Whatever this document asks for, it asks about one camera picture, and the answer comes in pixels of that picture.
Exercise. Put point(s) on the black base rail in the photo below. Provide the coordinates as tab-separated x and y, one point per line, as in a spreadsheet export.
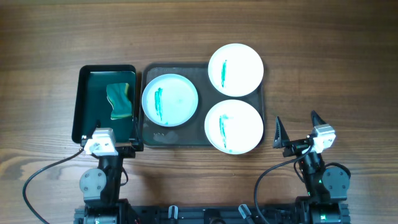
281	213

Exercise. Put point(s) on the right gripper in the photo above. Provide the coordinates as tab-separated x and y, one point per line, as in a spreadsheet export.
296	146

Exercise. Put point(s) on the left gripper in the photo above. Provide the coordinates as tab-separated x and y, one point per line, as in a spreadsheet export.
125	145

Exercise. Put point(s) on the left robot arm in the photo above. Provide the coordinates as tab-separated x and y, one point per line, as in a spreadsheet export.
101	185

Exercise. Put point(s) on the large grey serving tray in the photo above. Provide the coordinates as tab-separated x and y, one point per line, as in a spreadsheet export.
190	133

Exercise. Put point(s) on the white plate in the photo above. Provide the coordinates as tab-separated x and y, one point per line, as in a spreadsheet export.
235	70
169	100
233	127

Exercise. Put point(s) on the green yellow sponge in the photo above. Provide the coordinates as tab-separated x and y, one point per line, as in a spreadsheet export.
117	95

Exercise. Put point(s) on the dark green small tray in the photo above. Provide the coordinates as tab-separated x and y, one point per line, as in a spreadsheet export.
92	103

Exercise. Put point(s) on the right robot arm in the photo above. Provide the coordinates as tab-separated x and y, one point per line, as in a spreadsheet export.
326	184

